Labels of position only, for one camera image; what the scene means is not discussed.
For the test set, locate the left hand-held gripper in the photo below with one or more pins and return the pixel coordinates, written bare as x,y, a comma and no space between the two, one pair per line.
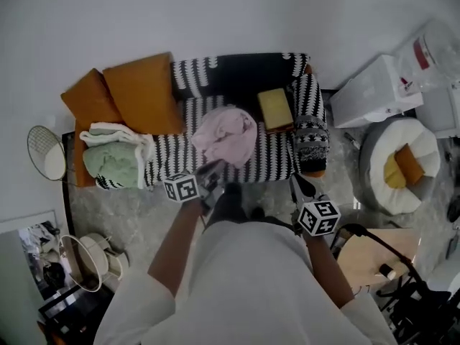
181,187

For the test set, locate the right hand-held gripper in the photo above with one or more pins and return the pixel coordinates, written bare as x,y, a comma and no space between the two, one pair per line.
320,217

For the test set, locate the pink cloth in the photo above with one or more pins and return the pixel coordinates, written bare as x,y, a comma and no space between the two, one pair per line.
226,135

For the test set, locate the orange sofa with striped cover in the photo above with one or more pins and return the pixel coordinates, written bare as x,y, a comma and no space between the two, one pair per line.
258,160

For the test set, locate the person's right forearm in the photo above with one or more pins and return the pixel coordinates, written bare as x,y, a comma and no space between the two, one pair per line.
328,271

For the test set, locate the person's left forearm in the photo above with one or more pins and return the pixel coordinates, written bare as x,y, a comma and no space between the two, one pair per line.
176,250

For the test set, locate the person's left leg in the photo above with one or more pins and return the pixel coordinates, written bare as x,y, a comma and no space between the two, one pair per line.
230,203

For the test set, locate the person's leg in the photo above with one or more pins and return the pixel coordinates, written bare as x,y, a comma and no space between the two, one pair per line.
258,214
230,203

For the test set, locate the person's right leg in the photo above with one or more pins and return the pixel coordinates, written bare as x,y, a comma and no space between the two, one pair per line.
258,214

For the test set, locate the white grey bean bag chair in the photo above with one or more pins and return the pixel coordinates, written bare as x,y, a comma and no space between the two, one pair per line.
377,192

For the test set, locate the yellow hardcover book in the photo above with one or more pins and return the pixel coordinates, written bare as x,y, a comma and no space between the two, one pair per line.
275,108

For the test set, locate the small yellow cushion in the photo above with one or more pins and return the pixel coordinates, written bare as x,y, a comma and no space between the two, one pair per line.
393,174

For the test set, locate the light wooden side table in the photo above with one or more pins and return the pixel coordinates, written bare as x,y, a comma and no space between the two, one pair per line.
359,264

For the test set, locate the green white fleece blanket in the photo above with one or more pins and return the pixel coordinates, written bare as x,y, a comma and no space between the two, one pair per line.
111,160

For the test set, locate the small orange cushion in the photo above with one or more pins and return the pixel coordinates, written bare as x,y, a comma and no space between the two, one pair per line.
409,164

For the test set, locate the white water dispenser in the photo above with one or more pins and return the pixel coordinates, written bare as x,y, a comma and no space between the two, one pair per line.
366,92

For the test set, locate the dark bottle with white cap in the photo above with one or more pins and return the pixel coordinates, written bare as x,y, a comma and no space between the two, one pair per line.
387,271

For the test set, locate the person's white shirt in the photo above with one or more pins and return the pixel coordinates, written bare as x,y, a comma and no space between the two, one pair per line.
244,293

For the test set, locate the beige laundry basket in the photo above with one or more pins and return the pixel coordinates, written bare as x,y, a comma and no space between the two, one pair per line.
93,261

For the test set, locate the white cabinet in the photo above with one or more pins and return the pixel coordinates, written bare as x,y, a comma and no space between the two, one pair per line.
443,113

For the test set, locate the black metal stand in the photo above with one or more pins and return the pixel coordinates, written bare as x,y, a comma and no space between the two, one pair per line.
431,302

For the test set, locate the clear water bottle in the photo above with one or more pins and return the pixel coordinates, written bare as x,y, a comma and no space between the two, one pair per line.
435,52

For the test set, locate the leaning mirror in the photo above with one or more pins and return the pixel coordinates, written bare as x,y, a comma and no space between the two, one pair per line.
43,261

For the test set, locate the black low stand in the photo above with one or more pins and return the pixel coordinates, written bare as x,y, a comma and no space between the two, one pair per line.
68,313

